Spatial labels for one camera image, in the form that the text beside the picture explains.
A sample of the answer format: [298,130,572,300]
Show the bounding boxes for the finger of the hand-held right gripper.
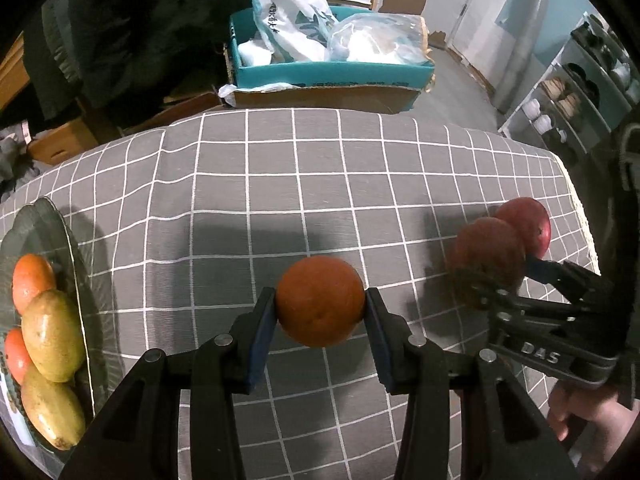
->
[525,256,608,302]
[452,269,571,322]

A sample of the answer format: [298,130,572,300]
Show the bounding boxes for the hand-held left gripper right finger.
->
[364,287,583,480]

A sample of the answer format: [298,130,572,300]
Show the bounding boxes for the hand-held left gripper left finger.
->
[57,287,278,480]

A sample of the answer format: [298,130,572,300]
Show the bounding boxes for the red apple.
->
[446,217,527,311]
[495,197,552,259]

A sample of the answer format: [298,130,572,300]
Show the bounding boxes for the orange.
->
[4,328,33,386]
[275,255,367,348]
[12,254,57,313]

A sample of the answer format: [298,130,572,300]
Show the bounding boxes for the green yellow mango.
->
[21,290,86,383]
[20,365,87,451]

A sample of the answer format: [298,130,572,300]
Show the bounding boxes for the green glass plate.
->
[0,196,97,453]

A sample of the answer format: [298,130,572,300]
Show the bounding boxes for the person's right hand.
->
[547,382,640,476]

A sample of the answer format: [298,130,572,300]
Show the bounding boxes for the person's dark clothing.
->
[597,120,640,411]

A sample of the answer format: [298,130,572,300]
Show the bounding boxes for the grey checkered tablecloth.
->
[0,108,601,480]

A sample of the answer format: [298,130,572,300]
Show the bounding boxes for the shoe rack with shoes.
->
[522,17,640,143]

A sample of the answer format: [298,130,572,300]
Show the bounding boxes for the white door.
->
[447,0,551,111]

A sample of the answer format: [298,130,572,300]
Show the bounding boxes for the teal cardboard box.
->
[227,5,436,113]

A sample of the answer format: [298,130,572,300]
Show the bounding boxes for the wooden drawer box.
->
[27,117,101,166]

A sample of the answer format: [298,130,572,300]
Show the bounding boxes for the clear plastic bag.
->
[325,12,431,64]

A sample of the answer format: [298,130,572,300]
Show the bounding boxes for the grey clothes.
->
[0,120,38,196]

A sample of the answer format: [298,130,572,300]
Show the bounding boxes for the white printed rice bag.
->
[230,0,336,63]

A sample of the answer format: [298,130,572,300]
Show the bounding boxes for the black jacket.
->
[22,0,256,136]

